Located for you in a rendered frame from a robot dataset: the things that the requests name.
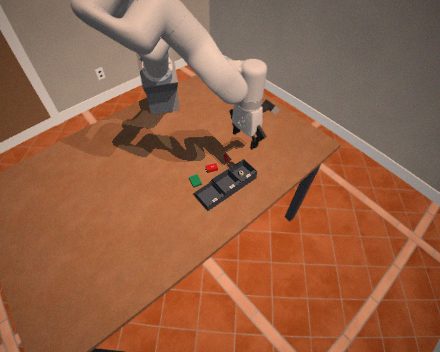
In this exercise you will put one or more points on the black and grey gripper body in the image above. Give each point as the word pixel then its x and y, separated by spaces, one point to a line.
pixel 247 120

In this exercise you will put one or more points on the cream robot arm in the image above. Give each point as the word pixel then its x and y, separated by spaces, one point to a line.
pixel 148 21

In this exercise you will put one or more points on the small green block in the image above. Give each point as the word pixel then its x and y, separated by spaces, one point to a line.
pixel 195 180

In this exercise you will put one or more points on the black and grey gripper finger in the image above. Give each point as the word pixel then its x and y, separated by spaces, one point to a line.
pixel 235 129
pixel 260 136

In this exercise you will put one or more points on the dark grey three-compartment bin rack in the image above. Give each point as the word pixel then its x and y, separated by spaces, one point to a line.
pixel 226 184

